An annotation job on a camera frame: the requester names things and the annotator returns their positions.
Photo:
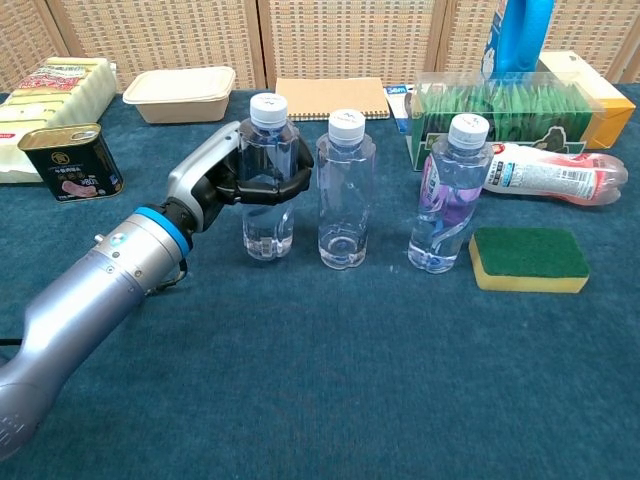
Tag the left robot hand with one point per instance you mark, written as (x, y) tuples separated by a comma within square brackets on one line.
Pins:
[(200, 172)]

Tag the clear bottle plain white cap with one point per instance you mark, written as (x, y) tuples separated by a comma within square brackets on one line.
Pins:
[(267, 150)]

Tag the clear bottle red logo cap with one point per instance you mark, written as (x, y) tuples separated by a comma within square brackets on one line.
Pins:
[(345, 200)]

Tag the clear bottle with purple label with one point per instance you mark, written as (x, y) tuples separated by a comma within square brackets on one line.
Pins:
[(445, 220)]

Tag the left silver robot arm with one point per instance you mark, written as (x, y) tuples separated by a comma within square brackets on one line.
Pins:
[(100, 290)]

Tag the beige lidded lunch box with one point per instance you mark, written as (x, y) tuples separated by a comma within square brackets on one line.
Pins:
[(180, 95)]

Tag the black gold luncheon meat can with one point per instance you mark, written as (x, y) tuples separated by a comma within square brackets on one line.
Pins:
[(70, 165)]

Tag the kraft spiral notebook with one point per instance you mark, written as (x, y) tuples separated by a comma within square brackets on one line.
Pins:
[(340, 95)]

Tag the pack of yellow sponges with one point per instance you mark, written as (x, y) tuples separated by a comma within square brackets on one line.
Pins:
[(50, 100)]

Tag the rattan folding screen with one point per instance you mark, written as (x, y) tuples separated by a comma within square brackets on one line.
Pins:
[(340, 40)]

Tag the binder clips blister pack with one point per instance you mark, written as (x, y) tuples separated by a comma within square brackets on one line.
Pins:
[(397, 100)]

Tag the blue table cloth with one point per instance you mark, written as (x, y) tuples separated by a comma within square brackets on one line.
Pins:
[(320, 375)]

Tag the purple wrapped packet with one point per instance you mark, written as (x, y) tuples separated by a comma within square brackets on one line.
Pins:
[(467, 200)]

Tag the clear box of green sachets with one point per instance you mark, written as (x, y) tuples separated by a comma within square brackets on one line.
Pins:
[(500, 105)]

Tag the green and yellow sponge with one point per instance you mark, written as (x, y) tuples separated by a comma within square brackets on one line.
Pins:
[(530, 255)]

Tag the blue pump soap bottle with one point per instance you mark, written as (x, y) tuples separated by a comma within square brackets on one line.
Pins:
[(520, 35)]

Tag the lying bottle red white label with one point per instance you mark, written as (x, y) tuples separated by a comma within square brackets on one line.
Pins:
[(550, 172)]

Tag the beige and orange carton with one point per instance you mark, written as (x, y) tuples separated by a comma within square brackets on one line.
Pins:
[(610, 107)]

